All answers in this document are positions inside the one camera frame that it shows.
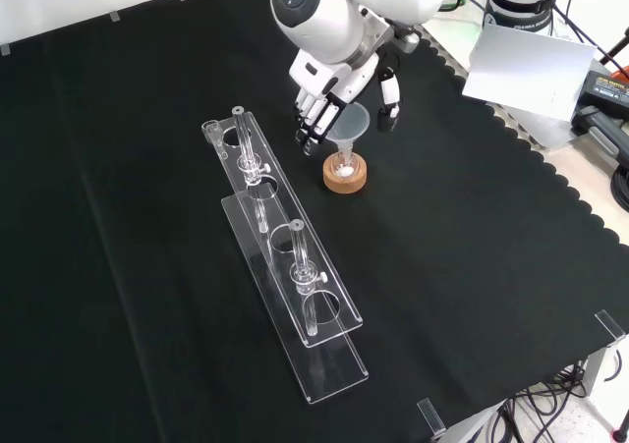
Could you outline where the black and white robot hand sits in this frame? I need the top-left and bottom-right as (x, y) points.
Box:
(288, 49), (402, 157)

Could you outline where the black power adapter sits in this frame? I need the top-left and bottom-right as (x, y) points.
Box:
(572, 69), (629, 120)

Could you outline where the black tripod leg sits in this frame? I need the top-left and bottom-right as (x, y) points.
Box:
(597, 24), (629, 67)

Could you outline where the pale board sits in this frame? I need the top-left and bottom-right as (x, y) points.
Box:
(420, 0), (577, 150)

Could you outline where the clear funnel stand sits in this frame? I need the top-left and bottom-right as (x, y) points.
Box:
(200, 106), (371, 406)

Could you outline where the black cloth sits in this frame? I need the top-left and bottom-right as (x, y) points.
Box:
(0, 0), (629, 443)

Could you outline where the white paper card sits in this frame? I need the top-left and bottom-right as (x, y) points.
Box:
(461, 24), (598, 121)

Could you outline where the translucent plastic funnel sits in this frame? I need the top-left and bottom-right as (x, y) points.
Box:
(326, 101), (371, 168)

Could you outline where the black plug with cable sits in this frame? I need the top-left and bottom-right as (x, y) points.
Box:
(572, 106), (629, 160)

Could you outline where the black cable bundle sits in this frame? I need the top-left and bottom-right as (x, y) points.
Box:
(484, 361), (629, 443)

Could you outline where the clear cloth clamp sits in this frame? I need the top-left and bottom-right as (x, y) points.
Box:
(416, 398), (447, 437)
(594, 309), (628, 349)

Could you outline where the coiled black cable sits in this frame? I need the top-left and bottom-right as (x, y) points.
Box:
(610, 164), (629, 209)

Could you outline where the cork ring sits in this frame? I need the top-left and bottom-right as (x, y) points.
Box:
(322, 153), (369, 195)

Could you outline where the clear round-bottom flask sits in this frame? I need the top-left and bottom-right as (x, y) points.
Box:
(329, 150), (363, 181)

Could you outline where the white table leg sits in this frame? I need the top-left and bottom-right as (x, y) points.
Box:
(583, 337), (629, 405)

